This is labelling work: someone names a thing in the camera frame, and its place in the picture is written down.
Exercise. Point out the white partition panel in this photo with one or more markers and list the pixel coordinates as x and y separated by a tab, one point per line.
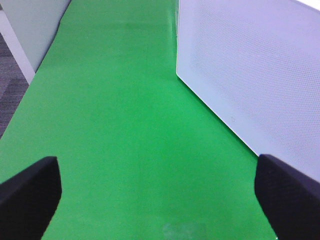
29	28

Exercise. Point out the green table mat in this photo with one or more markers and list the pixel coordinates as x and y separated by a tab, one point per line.
136	148

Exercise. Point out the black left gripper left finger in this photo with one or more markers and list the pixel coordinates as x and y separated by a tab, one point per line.
29	199

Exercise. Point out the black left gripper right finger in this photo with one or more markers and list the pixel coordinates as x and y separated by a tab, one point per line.
289	199

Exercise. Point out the white microwave door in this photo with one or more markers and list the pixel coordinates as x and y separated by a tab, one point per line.
256	65

